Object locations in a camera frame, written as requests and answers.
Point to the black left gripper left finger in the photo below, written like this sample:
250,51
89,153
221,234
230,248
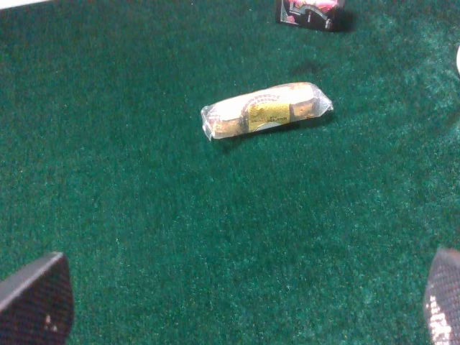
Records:
37,304

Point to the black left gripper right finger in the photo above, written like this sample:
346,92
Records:
441,298

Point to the green velvet table cloth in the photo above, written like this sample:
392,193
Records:
320,231

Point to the cream ceramic teapot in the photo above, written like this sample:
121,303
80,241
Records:
458,60

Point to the clear wrapped snack packet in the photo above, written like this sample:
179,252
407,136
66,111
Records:
264,109

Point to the black pink small box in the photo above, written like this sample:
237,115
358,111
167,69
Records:
321,15

